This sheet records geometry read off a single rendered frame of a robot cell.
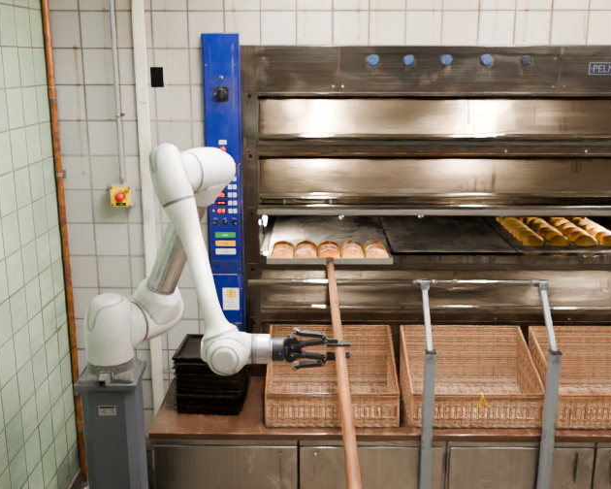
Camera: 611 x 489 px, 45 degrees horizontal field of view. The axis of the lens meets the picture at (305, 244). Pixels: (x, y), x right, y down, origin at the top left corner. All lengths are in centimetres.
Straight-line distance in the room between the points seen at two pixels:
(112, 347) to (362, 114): 149
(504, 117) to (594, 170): 47
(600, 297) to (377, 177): 117
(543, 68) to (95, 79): 193
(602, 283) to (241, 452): 180
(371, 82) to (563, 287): 129
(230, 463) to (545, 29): 223
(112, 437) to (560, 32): 239
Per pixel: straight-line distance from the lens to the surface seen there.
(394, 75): 328
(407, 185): 331
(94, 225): 348
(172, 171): 224
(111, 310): 252
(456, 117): 332
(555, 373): 304
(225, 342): 204
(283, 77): 327
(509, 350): 356
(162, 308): 261
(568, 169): 348
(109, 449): 269
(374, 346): 346
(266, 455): 314
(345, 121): 326
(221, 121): 325
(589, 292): 364
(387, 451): 313
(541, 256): 352
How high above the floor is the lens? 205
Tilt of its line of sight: 14 degrees down
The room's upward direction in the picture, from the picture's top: straight up
